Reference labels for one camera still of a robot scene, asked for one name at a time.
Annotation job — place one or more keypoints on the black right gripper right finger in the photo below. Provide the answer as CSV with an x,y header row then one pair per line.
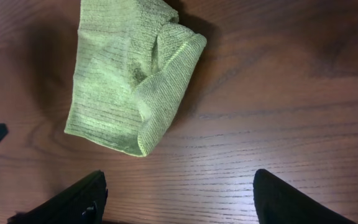
x,y
276,202

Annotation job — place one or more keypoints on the light green microfiber cloth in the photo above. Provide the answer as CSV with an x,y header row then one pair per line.
x,y
134,62

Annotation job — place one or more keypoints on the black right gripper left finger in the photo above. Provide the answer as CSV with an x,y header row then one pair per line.
x,y
83,202

